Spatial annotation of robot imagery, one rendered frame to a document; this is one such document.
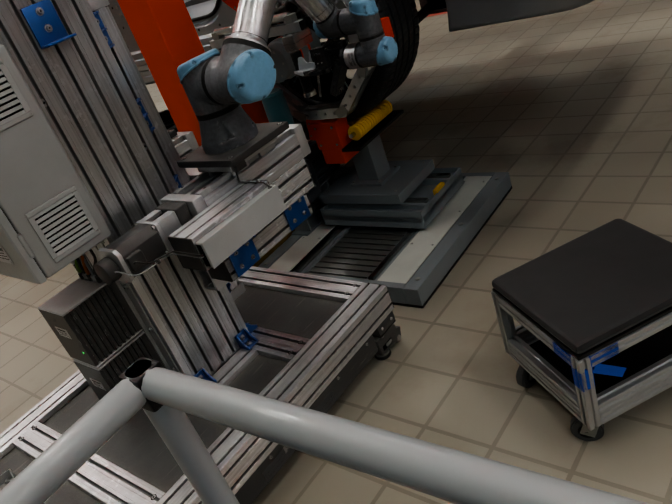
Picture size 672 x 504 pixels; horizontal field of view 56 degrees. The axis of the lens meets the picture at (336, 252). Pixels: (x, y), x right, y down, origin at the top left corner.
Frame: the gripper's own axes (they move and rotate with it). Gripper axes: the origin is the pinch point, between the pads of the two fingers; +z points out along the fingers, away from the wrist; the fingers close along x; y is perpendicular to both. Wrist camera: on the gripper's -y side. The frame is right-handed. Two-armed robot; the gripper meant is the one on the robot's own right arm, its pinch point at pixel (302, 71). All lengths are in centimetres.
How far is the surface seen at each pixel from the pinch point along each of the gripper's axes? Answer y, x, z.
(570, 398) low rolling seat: -68, 54, -92
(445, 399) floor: -83, 49, -54
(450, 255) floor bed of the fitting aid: -78, -12, -28
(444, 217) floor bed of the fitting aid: -75, -34, -16
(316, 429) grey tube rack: 16, 138, -113
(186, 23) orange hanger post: 21, -10, 55
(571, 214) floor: -83, -50, -59
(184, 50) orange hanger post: 13, -4, 55
